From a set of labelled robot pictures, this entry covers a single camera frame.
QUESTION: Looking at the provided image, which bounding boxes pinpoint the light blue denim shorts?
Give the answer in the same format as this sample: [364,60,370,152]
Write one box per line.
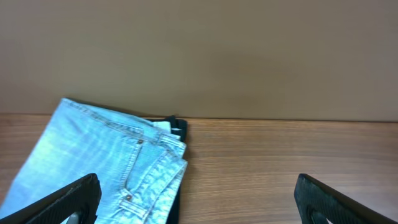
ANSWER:
[1,98,187,224]

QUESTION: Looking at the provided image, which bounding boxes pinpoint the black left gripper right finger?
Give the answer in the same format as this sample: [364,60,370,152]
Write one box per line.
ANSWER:
[294,174,397,224]

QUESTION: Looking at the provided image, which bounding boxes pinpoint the folded black garment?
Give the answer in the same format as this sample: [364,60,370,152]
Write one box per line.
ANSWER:
[150,115,188,224]

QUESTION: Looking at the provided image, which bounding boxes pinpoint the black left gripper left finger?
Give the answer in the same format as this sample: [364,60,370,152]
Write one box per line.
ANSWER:
[1,173,102,224]

